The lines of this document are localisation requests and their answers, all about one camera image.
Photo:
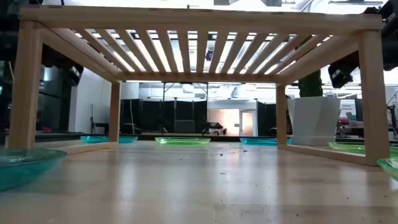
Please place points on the blue translucent plastic plate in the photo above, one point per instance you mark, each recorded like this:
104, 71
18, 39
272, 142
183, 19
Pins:
258, 142

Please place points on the bright background door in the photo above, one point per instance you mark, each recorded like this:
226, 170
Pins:
247, 123

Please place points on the black partition panel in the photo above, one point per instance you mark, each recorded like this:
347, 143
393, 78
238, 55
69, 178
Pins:
149, 115
266, 118

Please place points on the green translucent plastic plate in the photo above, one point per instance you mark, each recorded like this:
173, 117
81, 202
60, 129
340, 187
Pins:
183, 141

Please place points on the black background cabinet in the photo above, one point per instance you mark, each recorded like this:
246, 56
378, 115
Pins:
53, 102

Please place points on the green plate with stripe mark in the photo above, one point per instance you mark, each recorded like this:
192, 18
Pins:
348, 147

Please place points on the white background vehicle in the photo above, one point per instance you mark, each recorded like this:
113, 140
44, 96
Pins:
214, 129

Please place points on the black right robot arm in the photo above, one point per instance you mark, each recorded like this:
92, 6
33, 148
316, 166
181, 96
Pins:
391, 46

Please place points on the blue plate with wavy mark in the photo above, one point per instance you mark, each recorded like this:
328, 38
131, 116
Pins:
25, 168

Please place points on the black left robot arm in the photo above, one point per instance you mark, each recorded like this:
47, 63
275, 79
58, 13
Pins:
7, 37

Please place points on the green plate with percent mark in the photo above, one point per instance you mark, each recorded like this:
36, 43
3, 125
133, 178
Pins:
390, 168

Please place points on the green cactus plant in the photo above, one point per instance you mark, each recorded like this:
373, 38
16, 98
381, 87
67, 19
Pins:
310, 85

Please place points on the blue plate with cross mark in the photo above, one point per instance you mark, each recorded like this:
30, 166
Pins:
93, 140

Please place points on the black aluminium table frame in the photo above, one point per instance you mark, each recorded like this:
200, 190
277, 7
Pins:
149, 137

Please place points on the wooden slatted shelf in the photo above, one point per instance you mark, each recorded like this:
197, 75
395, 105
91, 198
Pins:
199, 19

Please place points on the white planter pot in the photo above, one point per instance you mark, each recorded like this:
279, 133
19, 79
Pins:
314, 121

